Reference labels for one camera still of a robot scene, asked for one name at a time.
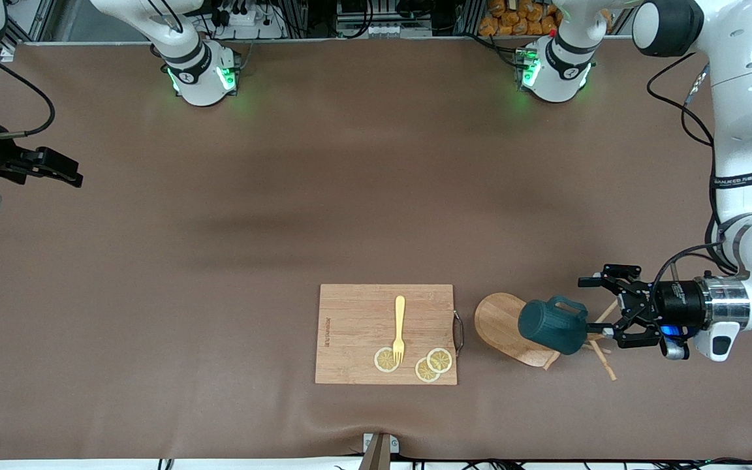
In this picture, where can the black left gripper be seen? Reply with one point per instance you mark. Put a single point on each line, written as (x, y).
(678, 304)

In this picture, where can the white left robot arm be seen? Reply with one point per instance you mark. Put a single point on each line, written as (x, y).
(741, 98)

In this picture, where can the brown table mat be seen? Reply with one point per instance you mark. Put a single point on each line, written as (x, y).
(284, 196)

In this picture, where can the grey metal bracket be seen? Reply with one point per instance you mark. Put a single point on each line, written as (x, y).
(394, 444)

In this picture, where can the orange snack bag pile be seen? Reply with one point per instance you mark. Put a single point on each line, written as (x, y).
(519, 16)

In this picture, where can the dark green cup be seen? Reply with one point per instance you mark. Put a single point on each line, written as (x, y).
(549, 326)

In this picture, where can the yellow wooden fork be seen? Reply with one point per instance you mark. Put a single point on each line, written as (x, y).
(400, 320)

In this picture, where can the wooden cup rack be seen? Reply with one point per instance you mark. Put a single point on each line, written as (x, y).
(497, 320)

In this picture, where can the brown tapered post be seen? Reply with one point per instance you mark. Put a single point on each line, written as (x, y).
(376, 457)

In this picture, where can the aluminium frame strut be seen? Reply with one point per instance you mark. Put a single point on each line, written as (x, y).
(27, 26)

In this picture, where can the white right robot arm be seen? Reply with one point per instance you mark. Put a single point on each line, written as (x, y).
(200, 85)

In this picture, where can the white power strip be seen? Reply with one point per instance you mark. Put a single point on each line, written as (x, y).
(245, 19)

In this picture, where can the lemon slice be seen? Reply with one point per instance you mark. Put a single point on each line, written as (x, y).
(384, 361)
(425, 372)
(441, 359)

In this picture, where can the wooden cutting board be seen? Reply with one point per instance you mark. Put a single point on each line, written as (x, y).
(356, 326)

